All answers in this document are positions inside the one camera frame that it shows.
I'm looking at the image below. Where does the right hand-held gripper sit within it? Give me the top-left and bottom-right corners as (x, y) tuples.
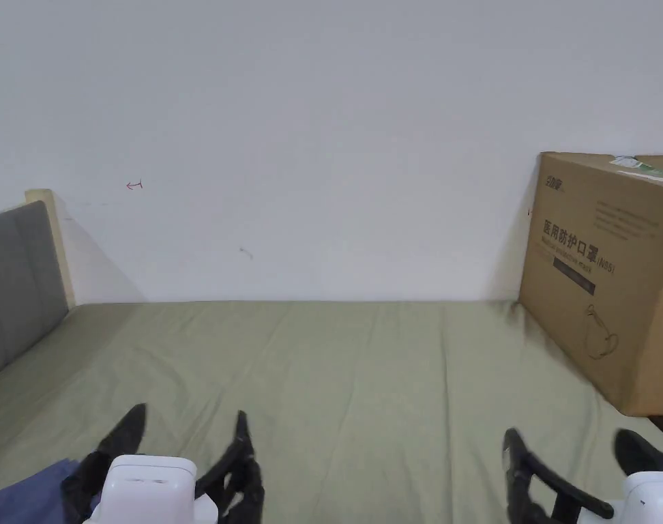
(503, 428), (663, 524)

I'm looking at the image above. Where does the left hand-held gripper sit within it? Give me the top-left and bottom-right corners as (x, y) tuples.
(61, 403), (266, 524)

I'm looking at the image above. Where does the dark blue shirt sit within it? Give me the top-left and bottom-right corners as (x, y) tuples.
(0, 457), (101, 524)

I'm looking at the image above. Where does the large brown cardboard carton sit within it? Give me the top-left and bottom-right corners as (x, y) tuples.
(518, 151), (663, 418)

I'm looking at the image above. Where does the grey padded headboard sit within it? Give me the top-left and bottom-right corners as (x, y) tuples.
(0, 188), (77, 388)

